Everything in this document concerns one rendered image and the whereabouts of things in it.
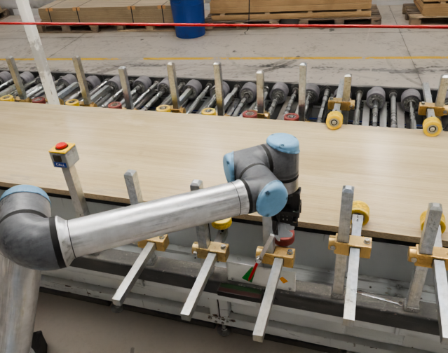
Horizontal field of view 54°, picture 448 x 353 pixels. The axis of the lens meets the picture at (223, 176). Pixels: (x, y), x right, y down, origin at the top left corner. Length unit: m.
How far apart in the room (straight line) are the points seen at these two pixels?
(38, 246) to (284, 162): 0.65
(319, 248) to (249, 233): 0.29
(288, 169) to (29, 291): 0.75
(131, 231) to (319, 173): 1.12
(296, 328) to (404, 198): 0.84
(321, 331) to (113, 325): 1.12
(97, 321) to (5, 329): 1.37
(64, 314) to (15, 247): 1.78
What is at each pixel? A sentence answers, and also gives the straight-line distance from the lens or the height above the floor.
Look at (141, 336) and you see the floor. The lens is 2.54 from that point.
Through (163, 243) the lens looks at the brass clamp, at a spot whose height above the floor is 0.84.
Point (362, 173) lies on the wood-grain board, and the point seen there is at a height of 0.90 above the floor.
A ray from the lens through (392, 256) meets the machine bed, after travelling 1.84.
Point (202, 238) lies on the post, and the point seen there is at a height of 0.89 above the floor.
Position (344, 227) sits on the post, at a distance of 1.47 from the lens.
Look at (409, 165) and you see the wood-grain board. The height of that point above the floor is 0.90.
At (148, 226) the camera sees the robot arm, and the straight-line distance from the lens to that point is 1.01.
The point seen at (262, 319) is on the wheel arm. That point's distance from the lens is 1.42.
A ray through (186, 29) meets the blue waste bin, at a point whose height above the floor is 0.14.
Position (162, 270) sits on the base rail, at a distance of 1.83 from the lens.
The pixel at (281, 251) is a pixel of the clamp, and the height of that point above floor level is 0.87.
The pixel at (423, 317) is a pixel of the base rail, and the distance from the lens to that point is 1.72.
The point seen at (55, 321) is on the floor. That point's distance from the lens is 2.77.
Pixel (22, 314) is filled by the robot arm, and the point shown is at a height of 1.08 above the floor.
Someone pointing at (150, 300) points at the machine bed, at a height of 0.17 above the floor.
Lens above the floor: 1.98
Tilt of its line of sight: 34 degrees down
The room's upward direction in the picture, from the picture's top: 5 degrees counter-clockwise
